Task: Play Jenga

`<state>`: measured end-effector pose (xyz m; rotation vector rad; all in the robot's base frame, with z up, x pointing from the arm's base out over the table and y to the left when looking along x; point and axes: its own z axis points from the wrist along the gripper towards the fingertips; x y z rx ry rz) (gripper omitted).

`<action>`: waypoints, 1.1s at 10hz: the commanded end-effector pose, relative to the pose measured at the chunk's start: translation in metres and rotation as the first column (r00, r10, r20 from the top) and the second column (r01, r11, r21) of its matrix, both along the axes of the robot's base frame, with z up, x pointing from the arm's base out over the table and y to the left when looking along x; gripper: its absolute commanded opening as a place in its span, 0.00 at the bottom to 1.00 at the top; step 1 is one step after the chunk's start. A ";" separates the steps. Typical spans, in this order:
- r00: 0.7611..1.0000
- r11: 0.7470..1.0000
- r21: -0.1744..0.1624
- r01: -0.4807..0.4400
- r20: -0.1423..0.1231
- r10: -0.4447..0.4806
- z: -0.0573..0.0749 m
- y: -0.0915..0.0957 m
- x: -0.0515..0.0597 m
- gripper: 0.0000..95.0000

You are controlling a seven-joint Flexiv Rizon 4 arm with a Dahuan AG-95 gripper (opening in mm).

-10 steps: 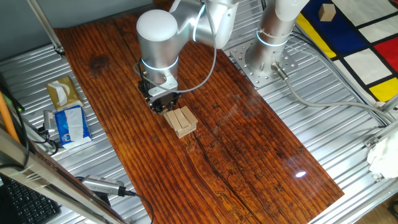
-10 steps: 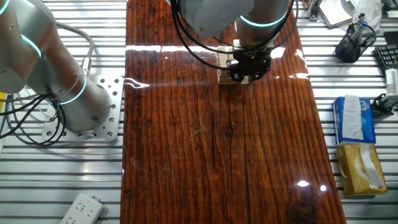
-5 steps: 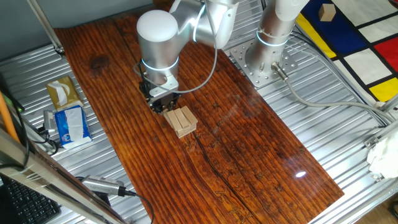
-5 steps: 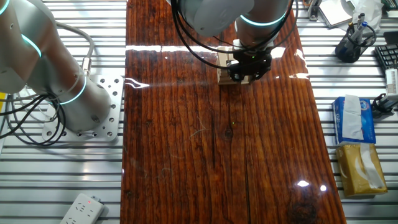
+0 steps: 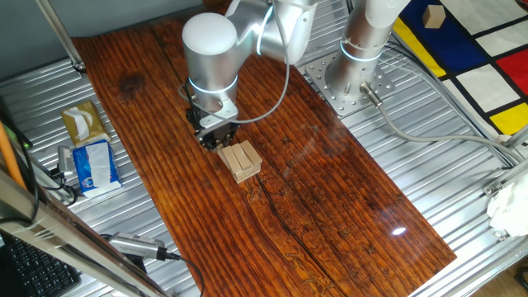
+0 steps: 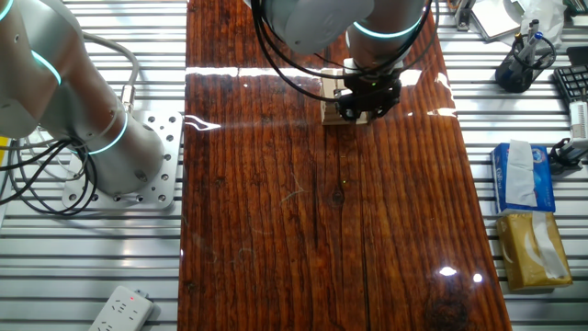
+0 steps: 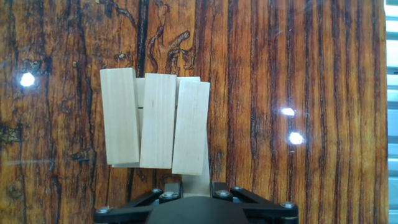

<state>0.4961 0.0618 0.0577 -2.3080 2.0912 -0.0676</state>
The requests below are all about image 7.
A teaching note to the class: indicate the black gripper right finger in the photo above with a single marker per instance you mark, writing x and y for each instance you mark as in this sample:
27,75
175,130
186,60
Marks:
222,191

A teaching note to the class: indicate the glossy brown wooden board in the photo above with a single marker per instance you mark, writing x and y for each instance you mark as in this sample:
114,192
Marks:
280,62

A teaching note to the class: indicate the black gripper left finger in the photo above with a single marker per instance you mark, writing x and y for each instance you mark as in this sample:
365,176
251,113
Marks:
171,191

